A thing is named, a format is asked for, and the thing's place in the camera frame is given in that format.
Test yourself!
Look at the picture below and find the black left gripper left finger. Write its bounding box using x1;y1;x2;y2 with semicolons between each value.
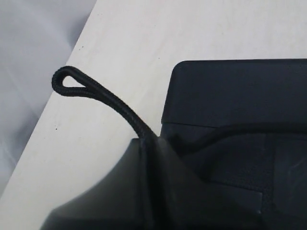
41;138;154;230

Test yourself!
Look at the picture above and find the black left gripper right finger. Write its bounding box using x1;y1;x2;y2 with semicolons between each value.
155;138;261;230

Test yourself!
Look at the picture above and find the black plastic carrying case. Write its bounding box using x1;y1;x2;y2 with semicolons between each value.
161;59;307;230

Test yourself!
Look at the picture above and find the black braided rope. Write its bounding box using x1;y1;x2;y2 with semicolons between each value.
51;66;307;154

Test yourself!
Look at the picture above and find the white backdrop curtain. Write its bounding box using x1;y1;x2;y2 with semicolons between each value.
0;0;95;190

